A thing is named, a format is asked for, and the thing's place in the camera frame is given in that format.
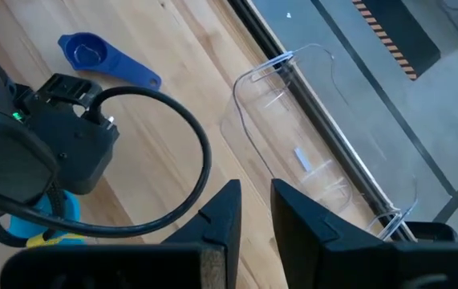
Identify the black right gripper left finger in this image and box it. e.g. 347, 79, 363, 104
0, 179, 242, 289

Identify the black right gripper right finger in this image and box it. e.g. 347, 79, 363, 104
270, 178, 458, 289

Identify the teal measuring cup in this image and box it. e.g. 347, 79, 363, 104
7, 190, 82, 246

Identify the small dark blue measuring cup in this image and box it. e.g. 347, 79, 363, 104
57, 31, 163, 92

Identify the clear plastic basket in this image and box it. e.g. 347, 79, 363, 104
219, 43, 419, 242

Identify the black floor mat striped edge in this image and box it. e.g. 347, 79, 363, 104
351, 0, 441, 81

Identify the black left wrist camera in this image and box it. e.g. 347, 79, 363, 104
23, 73, 120, 196

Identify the black camera cable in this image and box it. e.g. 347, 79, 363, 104
0, 86, 213, 238

